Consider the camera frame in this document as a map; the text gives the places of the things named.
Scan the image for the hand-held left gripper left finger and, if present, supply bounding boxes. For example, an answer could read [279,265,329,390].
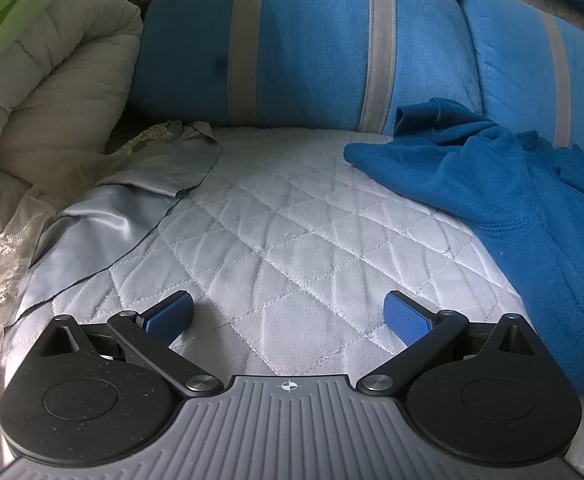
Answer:
[42,290,225,401]

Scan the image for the beige quilted comforter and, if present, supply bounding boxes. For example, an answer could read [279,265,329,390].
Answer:
[0,0,145,247]

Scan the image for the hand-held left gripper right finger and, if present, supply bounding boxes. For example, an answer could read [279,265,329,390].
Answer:
[357,289,544,398]

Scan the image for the blue sweater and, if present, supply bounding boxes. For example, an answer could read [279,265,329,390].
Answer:
[343,97,584,418]

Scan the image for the grey satin lace-trimmed cloth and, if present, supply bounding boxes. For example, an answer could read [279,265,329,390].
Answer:
[0,119,223,461]

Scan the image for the green cloth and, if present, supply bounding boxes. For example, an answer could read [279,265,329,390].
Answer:
[0,0,81,90]

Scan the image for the large blue grey-striped cushion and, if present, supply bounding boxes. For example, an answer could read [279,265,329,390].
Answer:
[128,0,480,137]

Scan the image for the small blue grey-striped cushion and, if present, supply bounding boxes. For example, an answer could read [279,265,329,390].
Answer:
[462,0,584,150]

